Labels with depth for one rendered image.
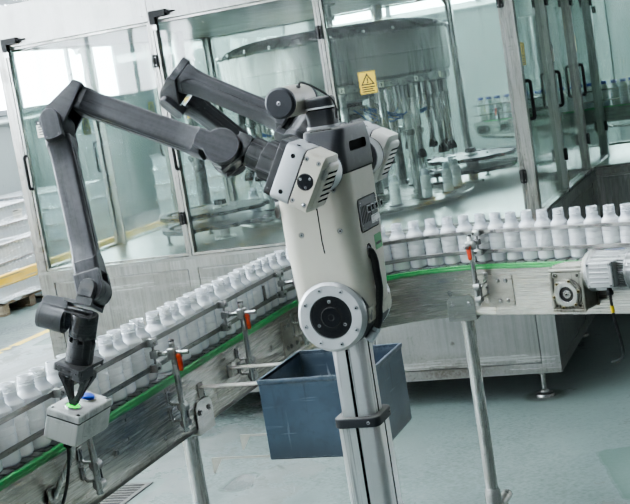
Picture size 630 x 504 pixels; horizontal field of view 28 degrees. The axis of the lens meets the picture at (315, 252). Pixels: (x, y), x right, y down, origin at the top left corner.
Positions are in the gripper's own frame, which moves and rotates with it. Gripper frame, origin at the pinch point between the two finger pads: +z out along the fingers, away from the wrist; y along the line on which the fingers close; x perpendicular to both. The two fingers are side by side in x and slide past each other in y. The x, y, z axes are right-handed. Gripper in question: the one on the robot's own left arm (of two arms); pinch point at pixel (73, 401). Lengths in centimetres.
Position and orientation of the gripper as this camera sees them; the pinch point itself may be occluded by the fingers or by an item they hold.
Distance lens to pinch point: 270.8
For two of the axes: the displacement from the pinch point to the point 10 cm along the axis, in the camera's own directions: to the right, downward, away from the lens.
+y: -3.4, 1.8, -9.2
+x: 9.3, 2.4, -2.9
